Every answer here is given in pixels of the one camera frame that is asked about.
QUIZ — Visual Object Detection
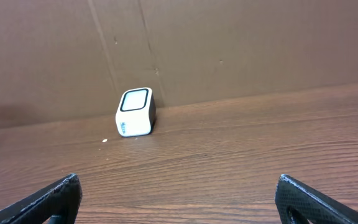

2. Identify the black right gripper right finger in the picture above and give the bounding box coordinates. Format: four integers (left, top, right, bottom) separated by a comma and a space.
275, 174, 358, 224

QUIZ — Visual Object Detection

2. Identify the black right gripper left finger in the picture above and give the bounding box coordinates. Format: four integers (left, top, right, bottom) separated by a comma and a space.
0, 173, 82, 224

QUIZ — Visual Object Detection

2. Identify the white barcode scanner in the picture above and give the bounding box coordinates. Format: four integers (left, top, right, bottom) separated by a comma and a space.
115, 87, 156, 138

